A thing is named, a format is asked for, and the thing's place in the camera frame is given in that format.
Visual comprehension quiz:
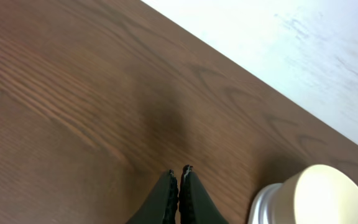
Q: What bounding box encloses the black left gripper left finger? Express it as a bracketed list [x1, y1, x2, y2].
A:
[126, 169, 178, 224]

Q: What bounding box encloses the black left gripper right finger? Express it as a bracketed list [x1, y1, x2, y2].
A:
[179, 164, 228, 224]

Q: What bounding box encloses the cream ceramic bowl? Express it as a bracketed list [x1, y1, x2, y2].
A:
[271, 165, 358, 224]

